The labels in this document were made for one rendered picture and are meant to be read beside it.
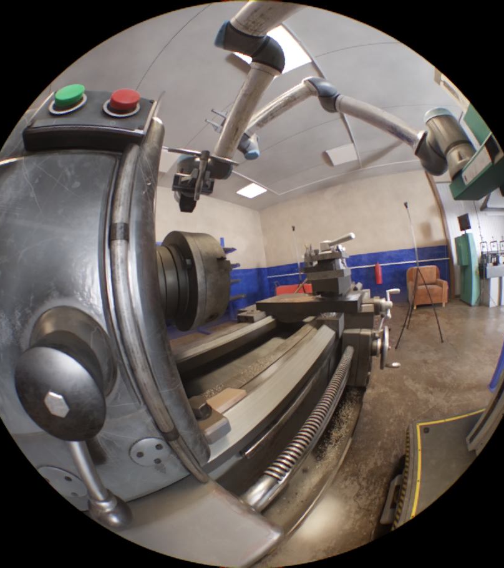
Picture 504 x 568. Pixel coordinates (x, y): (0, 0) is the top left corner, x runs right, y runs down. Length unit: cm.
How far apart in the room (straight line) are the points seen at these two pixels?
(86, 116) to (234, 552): 44
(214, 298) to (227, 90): 250
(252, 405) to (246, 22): 89
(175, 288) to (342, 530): 119
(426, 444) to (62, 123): 117
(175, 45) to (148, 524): 260
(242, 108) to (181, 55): 180
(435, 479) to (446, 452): 14
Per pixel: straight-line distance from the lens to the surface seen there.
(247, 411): 34
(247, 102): 70
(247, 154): 103
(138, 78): 257
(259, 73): 71
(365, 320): 79
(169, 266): 35
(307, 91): 100
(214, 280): 35
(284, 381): 41
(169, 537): 28
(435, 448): 100
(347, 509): 112
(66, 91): 20
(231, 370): 69
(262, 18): 62
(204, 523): 27
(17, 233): 15
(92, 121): 18
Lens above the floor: 108
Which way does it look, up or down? 2 degrees down
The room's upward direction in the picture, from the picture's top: 7 degrees counter-clockwise
